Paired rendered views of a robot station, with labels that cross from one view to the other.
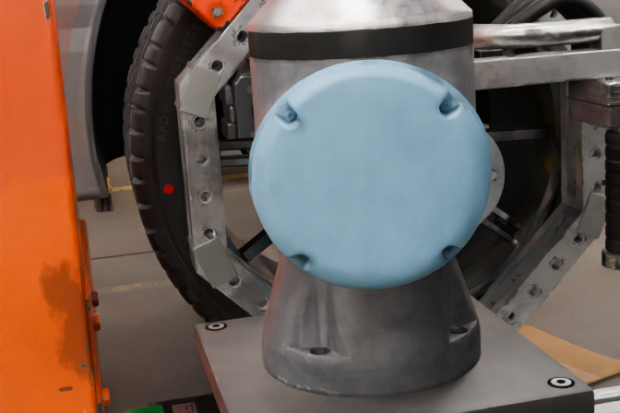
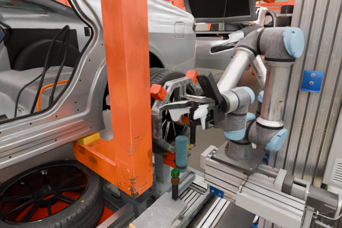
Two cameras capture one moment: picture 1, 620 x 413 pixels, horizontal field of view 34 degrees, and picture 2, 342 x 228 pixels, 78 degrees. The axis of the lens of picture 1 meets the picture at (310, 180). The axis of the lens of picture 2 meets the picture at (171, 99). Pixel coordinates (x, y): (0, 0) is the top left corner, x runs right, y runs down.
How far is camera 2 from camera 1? 0.97 m
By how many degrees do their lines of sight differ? 39
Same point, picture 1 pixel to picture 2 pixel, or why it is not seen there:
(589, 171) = not seen: hidden behind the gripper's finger
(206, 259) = (160, 140)
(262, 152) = (276, 140)
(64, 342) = (149, 162)
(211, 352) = (223, 160)
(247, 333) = (220, 155)
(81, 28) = (101, 94)
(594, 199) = not seen: hidden behind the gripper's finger
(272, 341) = (237, 156)
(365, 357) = (251, 155)
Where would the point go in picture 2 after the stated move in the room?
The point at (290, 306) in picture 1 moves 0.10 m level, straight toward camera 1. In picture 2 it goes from (240, 151) to (259, 160)
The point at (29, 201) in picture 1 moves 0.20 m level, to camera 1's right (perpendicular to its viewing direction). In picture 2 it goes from (146, 139) to (173, 129)
